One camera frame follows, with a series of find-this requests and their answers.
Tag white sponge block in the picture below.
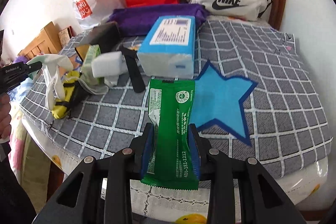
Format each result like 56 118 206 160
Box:
91 51 127 78

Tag green wipes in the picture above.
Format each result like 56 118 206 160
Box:
75 44 108 95

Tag blue tissue pack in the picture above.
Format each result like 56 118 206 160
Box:
137 16 196 79

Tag purple towel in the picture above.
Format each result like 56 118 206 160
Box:
108 3 210 37

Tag green snack packet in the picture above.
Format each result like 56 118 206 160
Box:
141 79 199 190

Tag purple plush toy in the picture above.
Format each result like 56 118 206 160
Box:
13 56 29 64

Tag wooden headboard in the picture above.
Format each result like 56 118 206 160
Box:
18 22 62 60

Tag person's left hand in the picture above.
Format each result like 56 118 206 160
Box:
0 93 11 139

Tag dark green tin box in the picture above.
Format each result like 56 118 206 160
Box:
75 21 121 61

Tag small picture frame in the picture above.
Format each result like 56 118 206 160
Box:
58 26 74 48

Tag white glove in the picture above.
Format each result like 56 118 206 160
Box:
27 54 74 111

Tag yellow black fabric pouch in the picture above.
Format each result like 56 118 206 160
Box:
52 71 81 119

